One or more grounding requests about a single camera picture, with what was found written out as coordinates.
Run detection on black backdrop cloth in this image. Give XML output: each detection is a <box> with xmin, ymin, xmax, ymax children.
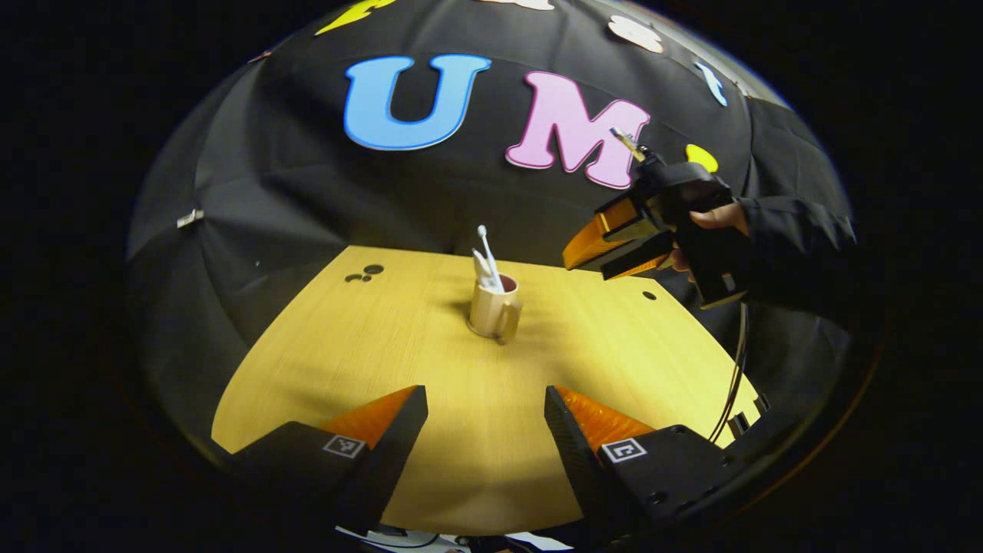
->
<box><xmin>127</xmin><ymin>0</ymin><xmax>857</xmax><ymax>462</ymax></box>

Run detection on black cable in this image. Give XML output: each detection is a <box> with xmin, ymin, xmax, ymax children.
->
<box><xmin>708</xmin><ymin>302</ymin><xmax>750</xmax><ymax>445</ymax></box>

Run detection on wooden desktop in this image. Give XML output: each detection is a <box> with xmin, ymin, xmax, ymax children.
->
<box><xmin>211</xmin><ymin>246</ymin><xmax>761</xmax><ymax>536</ymax></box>

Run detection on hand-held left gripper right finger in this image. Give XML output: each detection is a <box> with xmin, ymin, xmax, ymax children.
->
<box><xmin>544</xmin><ymin>385</ymin><xmax>761</xmax><ymax>542</ymax></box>

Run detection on light blue toothbrush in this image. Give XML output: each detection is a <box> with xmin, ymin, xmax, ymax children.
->
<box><xmin>476</xmin><ymin>224</ymin><xmax>506</xmax><ymax>294</ymax></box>

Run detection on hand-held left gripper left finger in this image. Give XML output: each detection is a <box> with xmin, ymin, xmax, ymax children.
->
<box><xmin>230</xmin><ymin>385</ymin><xmax>429</xmax><ymax>536</ymax></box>

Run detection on beige cup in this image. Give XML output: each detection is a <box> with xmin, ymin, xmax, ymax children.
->
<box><xmin>467</xmin><ymin>273</ymin><xmax>524</xmax><ymax>345</ymax></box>

